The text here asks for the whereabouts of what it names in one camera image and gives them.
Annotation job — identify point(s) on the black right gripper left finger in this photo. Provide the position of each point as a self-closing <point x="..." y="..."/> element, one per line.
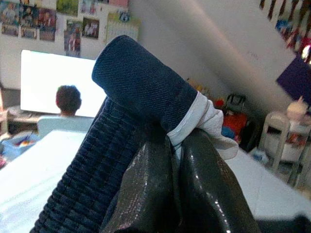
<point x="150" y="194"/>

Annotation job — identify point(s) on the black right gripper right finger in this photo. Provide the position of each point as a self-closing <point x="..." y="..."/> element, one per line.
<point x="213" y="194"/>

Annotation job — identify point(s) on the navy garment white lining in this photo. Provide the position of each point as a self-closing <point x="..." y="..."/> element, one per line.
<point x="145" y="85"/>

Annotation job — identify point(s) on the red bag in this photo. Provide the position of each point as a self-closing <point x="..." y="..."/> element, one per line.
<point x="235" y="125"/>

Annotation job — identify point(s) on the black bag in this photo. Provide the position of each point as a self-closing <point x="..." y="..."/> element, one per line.
<point x="235" y="106"/>

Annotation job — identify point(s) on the light blue child chair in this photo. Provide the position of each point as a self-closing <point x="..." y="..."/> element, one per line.
<point x="63" y="126"/>

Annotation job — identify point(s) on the pale plush toy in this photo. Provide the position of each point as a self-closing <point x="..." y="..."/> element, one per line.
<point x="297" y="108"/>

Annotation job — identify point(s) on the light blue plastic table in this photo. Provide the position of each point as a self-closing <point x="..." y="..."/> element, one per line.
<point x="29" y="182"/>

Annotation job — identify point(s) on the child with dark hair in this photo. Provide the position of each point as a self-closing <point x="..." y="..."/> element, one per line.
<point x="68" y="99"/>

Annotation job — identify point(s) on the blue toy bin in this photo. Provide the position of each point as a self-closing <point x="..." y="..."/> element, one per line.
<point x="14" y="150"/>

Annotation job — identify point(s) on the purple board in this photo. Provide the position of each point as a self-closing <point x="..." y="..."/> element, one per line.
<point x="296" y="77"/>

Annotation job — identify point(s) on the bright flat screen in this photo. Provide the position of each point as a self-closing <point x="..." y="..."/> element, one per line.
<point x="43" y="80"/>

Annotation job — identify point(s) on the wall calendar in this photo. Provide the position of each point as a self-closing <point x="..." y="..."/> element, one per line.
<point x="121" y="31"/>

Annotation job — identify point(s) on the wall photo print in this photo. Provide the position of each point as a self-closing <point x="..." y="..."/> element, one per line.
<point x="67" y="7"/>
<point x="72" y="42"/>
<point x="47" y="18"/>
<point x="29" y="17"/>
<point x="9" y="13"/>
<point x="47" y="34"/>
<point x="9" y="30"/>
<point x="29" y="32"/>
<point x="90" y="28"/>
<point x="93" y="6"/>

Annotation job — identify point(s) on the colourful wall decoration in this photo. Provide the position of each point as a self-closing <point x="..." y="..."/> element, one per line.
<point x="284" y="26"/>

